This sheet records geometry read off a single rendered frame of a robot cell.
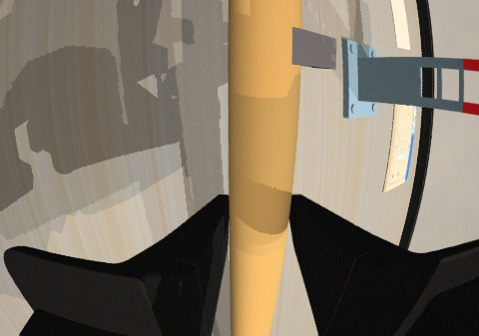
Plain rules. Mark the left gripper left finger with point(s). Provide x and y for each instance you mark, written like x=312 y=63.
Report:
x=171 y=288

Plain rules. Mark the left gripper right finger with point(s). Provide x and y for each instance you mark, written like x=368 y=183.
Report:
x=359 y=284

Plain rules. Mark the long wooden rail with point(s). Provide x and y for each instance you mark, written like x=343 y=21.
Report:
x=267 y=48

